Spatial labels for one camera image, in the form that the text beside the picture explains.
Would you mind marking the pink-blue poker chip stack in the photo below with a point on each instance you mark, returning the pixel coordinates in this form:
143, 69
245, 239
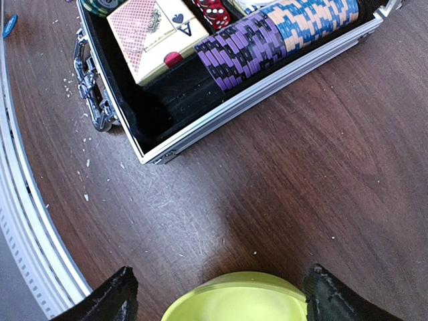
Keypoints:
302, 23

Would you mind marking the aluminium poker case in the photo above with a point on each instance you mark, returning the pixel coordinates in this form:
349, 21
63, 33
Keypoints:
185, 105

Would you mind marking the red card deck box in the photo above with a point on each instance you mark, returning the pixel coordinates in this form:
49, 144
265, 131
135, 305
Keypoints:
155, 35

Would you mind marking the green bowl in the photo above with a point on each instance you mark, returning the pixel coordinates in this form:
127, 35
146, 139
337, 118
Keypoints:
241, 296

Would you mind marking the purple poker chip stack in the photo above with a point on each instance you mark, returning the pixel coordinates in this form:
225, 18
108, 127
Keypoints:
242, 50

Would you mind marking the aluminium front rail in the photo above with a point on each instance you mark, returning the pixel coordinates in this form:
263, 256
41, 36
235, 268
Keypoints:
46, 265

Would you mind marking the green poker chip stack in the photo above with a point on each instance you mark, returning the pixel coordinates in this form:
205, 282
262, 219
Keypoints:
101, 8

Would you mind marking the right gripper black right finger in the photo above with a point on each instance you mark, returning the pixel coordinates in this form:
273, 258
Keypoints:
328, 298

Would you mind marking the blue small blind button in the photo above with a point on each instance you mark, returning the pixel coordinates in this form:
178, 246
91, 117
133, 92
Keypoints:
9, 26

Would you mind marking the row of red dice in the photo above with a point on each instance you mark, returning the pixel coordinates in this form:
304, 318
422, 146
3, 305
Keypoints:
214, 13

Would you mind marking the white dealer button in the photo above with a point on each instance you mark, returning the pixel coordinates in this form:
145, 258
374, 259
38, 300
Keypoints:
248, 6

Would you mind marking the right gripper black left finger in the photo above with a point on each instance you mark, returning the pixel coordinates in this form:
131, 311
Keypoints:
115, 299

